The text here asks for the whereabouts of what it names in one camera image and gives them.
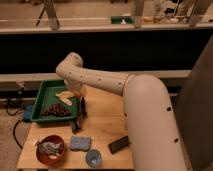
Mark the green box in background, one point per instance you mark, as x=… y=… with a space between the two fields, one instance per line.
x=121 y=20

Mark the blue glass cup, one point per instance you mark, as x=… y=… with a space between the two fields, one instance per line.
x=93 y=158

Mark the black rectangular block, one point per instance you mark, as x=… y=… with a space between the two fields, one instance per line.
x=119 y=144

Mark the pale banana slice upper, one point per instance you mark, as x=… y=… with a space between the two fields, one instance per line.
x=64 y=94

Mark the red bowl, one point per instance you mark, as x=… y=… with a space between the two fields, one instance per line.
x=50 y=159

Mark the pale banana slice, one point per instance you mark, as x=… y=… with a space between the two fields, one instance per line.
x=64 y=94
x=66 y=101

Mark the crumpled grey wrapper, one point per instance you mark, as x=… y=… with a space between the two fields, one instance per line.
x=50 y=148

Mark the small black clip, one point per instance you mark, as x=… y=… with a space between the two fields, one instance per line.
x=75 y=126

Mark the blue sponge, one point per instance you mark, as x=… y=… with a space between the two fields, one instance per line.
x=80 y=143

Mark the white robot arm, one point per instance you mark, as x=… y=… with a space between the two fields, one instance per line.
x=152 y=128

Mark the blue power box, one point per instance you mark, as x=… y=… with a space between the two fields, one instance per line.
x=27 y=114

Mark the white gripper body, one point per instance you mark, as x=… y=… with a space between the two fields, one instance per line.
x=75 y=91

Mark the green plastic tray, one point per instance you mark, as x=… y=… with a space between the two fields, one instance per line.
x=46 y=97

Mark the bunch of dark grapes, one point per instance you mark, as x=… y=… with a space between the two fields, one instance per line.
x=57 y=110

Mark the black marker pen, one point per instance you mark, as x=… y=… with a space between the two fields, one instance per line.
x=83 y=107

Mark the pale banana slice lower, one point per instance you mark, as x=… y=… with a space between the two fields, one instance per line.
x=66 y=101

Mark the yellow apple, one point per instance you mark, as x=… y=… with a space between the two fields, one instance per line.
x=83 y=91

